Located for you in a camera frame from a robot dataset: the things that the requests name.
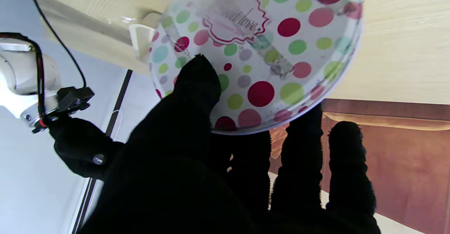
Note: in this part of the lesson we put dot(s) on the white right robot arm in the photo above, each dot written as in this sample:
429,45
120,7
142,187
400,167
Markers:
21,75

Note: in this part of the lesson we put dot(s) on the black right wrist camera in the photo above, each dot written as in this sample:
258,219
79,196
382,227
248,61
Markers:
72,100

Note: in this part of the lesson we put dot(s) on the black stand pole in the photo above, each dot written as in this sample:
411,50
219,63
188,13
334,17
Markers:
119,96

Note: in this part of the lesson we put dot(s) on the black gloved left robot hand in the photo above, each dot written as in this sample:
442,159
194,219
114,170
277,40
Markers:
175,177

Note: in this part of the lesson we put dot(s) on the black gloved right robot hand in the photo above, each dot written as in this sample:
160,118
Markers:
81,149

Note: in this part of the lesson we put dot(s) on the polka dot round box lid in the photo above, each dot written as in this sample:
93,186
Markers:
267,51

